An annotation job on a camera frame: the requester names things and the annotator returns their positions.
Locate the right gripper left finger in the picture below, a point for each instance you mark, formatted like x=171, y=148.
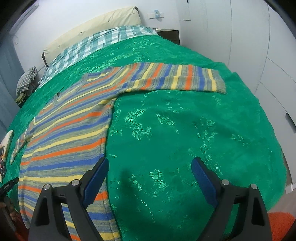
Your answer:
x=48, y=221

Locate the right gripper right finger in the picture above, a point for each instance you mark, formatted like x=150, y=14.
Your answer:
x=239, y=212

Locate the striped knitted sweater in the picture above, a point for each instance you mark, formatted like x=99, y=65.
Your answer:
x=67, y=137

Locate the person's left hand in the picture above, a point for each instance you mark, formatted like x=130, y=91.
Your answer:
x=14, y=215

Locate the smartphone with lit screen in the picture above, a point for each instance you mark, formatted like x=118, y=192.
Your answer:
x=2, y=163

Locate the orange fluffy rug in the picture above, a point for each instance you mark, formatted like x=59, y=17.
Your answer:
x=280, y=223

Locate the grey checked cloth pile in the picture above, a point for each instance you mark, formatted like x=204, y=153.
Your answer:
x=26, y=85

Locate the blue-grey curtain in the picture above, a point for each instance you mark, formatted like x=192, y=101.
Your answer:
x=11, y=70

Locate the green floral bedspread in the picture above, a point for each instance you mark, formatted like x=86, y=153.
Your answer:
x=150, y=192

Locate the white wardrobe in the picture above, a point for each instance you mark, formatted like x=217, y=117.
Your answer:
x=251, y=39

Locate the teal plaid bed sheet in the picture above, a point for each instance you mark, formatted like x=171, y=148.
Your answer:
x=77, y=52

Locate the dark wooden nightstand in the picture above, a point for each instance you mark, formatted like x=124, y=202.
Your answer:
x=169, y=34

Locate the cream padded headboard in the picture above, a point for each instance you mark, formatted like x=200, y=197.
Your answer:
x=121, y=17

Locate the white wall socket plate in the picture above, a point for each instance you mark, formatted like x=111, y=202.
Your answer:
x=155, y=15

